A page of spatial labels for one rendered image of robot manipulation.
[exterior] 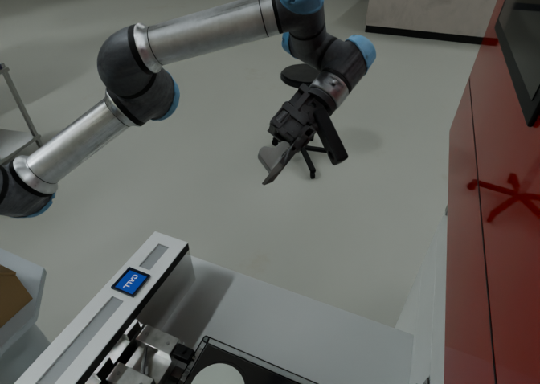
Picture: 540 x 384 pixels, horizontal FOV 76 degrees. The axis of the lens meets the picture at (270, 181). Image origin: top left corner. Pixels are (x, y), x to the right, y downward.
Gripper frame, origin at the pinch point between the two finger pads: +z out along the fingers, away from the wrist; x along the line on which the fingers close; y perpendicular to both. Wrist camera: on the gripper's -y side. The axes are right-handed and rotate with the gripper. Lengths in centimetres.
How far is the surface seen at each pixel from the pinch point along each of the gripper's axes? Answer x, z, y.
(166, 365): -4.4, 39.9, -6.3
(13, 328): -20, 60, 25
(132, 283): -8.0, 33.1, 9.2
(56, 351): 0.5, 47.3, 10.9
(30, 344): -34, 68, 23
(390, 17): -410, -378, 14
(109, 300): -6.5, 38.0, 10.3
